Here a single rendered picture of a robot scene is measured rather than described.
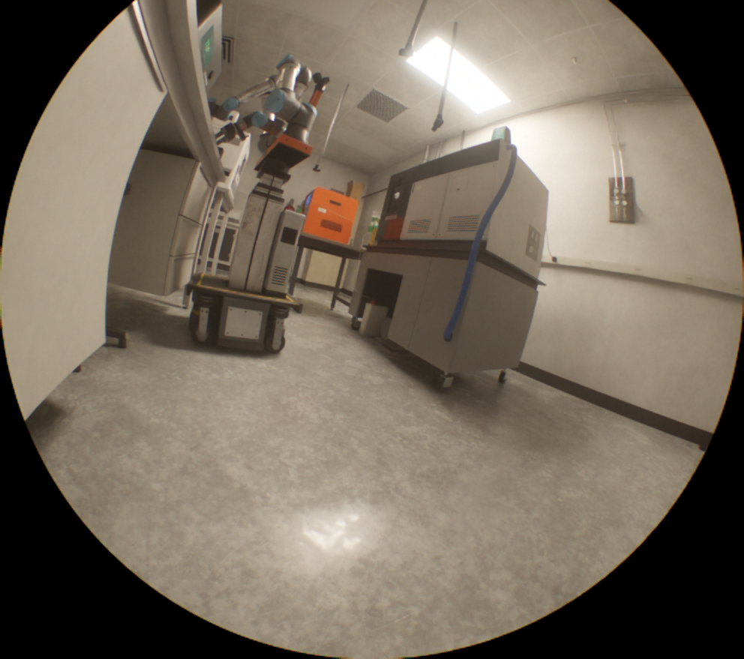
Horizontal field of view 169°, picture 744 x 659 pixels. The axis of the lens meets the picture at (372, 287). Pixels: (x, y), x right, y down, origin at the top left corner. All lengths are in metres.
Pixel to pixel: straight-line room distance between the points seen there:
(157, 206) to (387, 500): 1.32
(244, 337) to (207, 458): 0.68
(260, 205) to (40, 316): 1.06
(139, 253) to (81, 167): 0.82
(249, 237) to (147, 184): 0.58
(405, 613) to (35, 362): 0.67
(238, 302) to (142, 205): 0.65
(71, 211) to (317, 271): 4.75
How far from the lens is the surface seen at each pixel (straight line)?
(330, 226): 2.23
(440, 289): 1.34
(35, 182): 0.45
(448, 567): 0.60
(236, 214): 4.60
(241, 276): 1.27
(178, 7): 0.60
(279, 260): 1.23
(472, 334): 1.30
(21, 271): 0.45
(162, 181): 1.28
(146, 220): 1.27
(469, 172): 1.59
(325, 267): 5.06
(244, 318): 1.17
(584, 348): 2.19
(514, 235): 1.53
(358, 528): 0.59
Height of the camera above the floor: 0.49
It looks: 2 degrees down
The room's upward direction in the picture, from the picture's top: 14 degrees clockwise
